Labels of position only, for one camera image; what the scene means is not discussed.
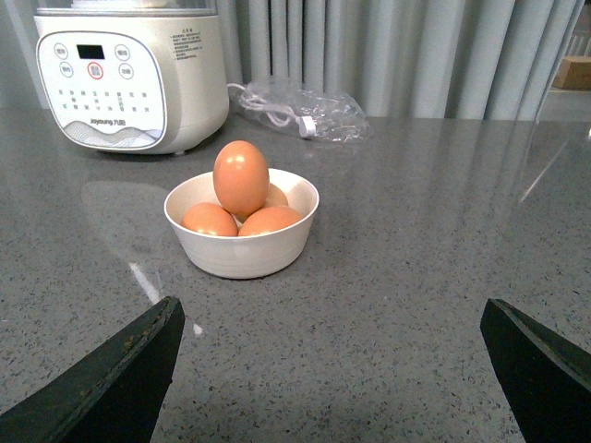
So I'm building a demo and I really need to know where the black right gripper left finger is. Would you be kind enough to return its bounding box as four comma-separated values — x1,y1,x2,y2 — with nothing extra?
1,297,185,442

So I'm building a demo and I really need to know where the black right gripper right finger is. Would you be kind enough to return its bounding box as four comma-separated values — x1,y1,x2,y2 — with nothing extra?
480,299,590,442

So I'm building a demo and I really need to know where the brown egg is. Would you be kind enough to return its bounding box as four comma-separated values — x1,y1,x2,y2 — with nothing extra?
213,140,270,217

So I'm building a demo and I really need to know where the brown egg bowl left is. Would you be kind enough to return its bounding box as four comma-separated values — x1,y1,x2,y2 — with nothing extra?
181,202,238,236

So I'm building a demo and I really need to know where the brown egg bowl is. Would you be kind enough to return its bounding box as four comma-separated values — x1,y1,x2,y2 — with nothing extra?
181,202,238,236
238,205,302,236

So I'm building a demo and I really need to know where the brown egg bowl right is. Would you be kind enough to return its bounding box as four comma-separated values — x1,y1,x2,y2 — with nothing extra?
238,205,302,236

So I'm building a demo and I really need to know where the pale egg bowl back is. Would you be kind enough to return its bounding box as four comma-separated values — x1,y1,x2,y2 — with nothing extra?
262,183,289,209

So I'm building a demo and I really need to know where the cardboard box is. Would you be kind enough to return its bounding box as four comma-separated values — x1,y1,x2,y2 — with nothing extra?
552,55,591,90

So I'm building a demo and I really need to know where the white bowl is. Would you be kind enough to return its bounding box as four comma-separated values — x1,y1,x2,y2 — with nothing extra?
163,168,320,279

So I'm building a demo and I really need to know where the white Joyoung blender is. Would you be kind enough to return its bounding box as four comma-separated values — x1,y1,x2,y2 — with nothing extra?
34,1,229,154

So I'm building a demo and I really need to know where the clear plastic bag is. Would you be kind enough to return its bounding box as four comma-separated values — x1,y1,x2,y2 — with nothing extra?
227,76,370,143

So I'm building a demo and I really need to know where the white power cable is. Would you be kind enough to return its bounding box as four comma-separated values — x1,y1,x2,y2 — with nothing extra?
226,82,317,138

